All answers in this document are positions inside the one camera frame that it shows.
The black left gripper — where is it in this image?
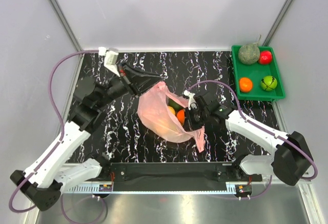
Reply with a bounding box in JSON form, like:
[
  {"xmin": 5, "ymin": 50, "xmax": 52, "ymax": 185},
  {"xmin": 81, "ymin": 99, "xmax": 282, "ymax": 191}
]
[{"xmin": 96, "ymin": 60, "xmax": 163, "ymax": 108}]

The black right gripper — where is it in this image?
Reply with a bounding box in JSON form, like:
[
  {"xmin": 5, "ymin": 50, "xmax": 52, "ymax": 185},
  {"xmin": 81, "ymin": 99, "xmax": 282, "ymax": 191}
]
[{"xmin": 181, "ymin": 106, "xmax": 210, "ymax": 133}]

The pink plastic bag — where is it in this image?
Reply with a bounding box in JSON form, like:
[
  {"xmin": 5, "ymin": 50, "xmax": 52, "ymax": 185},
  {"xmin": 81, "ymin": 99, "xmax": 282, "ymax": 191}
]
[{"xmin": 137, "ymin": 81, "xmax": 205, "ymax": 152}]

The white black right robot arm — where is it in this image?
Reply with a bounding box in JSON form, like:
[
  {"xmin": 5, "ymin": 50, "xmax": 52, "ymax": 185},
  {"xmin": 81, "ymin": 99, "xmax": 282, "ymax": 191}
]
[{"xmin": 183, "ymin": 91, "xmax": 313, "ymax": 186}]

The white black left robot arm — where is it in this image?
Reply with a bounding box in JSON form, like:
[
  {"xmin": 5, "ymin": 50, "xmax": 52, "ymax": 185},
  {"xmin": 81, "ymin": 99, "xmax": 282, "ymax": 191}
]
[{"xmin": 10, "ymin": 63, "xmax": 162, "ymax": 211}]

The orange fruit in bag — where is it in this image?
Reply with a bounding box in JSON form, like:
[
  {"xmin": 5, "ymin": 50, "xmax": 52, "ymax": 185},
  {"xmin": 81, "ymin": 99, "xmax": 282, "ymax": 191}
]
[{"xmin": 176, "ymin": 109, "xmax": 185, "ymax": 126}]

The dark green fruit in bag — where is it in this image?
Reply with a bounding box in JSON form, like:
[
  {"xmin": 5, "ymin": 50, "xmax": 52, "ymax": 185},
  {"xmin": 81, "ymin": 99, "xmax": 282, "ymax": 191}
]
[{"xmin": 168, "ymin": 98, "xmax": 183, "ymax": 111}]

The yellow fruit in bag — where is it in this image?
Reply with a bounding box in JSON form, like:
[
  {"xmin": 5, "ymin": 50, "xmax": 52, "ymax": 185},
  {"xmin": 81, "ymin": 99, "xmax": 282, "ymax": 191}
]
[{"xmin": 168, "ymin": 106, "xmax": 176, "ymax": 116}]

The green cracked ball fruit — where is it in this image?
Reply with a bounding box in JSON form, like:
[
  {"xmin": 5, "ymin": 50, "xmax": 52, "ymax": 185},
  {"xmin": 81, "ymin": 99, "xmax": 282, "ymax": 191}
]
[{"xmin": 260, "ymin": 75, "xmax": 278, "ymax": 91}]

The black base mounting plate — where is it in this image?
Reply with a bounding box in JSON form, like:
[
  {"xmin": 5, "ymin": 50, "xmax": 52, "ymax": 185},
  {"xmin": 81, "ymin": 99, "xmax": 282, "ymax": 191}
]
[{"xmin": 88, "ymin": 162, "xmax": 262, "ymax": 194}]

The orange in tray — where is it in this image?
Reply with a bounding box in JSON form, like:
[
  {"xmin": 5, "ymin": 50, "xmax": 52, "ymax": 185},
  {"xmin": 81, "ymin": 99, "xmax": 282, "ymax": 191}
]
[{"xmin": 239, "ymin": 77, "xmax": 253, "ymax": 93}]

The grey green melon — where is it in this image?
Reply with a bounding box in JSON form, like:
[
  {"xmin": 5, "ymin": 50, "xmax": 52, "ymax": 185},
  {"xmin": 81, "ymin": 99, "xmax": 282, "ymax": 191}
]
[{"xmin": 238, "ymin": 43, "xmax": 260, "ymax": 65}]

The red apple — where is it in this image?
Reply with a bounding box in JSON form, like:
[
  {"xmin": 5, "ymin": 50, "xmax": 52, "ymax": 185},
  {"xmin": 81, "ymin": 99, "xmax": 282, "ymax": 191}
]
[{"xmin": 258, "ymin": 50, "xmax": 273, "ymax": 65}]

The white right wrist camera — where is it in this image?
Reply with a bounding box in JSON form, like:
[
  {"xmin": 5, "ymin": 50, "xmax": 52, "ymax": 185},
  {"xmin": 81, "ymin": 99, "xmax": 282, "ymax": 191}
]
[{"xmin": 183, "ymin": 90, "xmax": 198, "ymax": 110}]

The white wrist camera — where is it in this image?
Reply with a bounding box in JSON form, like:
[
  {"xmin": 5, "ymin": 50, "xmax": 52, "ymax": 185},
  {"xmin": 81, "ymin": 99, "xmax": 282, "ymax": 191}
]
[
  {"xmin": 98, "ymin": 47, "xmax": 120, "ymax": 76},
  {"xmin": 183, "ymin": 90, "xmax": 198, "ymax": 110}
]

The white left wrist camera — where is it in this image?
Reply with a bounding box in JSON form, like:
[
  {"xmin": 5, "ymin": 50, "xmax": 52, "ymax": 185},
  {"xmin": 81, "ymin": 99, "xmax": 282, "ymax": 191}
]
[{"xmin": 98, "ymin": 47, "xmax": 120, "ymax": 76}]

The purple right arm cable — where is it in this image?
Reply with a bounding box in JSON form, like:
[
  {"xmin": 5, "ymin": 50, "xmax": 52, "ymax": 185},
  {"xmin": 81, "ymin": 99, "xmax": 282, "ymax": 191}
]
[{"xmin": 188, "ymin": 79, "xmax": 318, "ymax": 200}]

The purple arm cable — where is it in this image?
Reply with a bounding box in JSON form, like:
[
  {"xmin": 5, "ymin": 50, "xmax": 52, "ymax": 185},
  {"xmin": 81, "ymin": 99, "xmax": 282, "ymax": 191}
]
[
  {"xmin": 188, "ymin": 79, "xmax": 318, "ymax": 200},
  {"xmin": 8, "ymin": 50, "xmax": 108, "ymax": 222}
]

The aluminium rail frame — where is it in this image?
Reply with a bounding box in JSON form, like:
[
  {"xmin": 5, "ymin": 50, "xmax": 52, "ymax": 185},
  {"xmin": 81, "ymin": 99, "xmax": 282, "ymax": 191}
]
[{"xmin": 24, "ymin": 162, "xmax": 323, "ymax": 224}]

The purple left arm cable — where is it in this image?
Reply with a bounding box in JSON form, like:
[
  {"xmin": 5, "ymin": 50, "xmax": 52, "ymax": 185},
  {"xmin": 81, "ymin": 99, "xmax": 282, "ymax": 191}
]
[{"xmin": 8, "ymin": 50, "xmax": 108, "ymax": 222}]

